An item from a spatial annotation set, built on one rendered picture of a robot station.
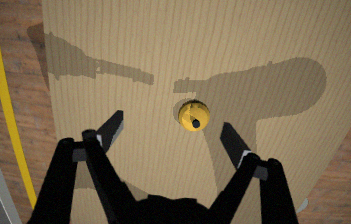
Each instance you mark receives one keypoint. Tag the gold dome bell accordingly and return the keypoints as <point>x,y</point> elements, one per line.
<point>193,115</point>

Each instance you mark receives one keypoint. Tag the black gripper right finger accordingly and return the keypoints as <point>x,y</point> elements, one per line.
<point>276,202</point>

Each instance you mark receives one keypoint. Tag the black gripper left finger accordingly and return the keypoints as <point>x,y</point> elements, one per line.
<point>54,202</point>

